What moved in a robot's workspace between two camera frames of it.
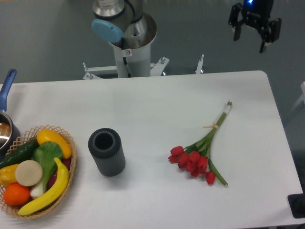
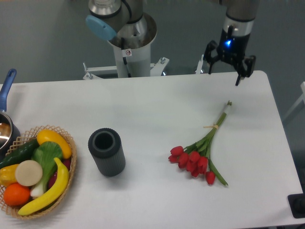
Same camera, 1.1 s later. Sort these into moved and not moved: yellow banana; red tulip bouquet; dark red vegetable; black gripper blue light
Moved: black gripper blue light
Not moved: yellow banana; dark red vegetable; red tulip bouquet
